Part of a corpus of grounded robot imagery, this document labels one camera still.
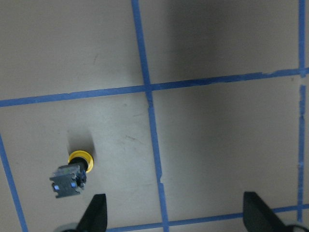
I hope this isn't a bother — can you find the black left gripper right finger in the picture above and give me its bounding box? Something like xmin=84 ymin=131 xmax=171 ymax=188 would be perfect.
xmin=243 ymin=191 xmax=285 ymax=232

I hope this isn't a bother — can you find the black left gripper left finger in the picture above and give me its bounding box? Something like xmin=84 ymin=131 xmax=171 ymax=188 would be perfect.
xmin=76 ymin=194 xmax=107 ymax=232

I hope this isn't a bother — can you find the yellow push button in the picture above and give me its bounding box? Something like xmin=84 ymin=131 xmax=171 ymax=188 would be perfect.
xmin=49 ymin=150 xmax=94 ymax=198

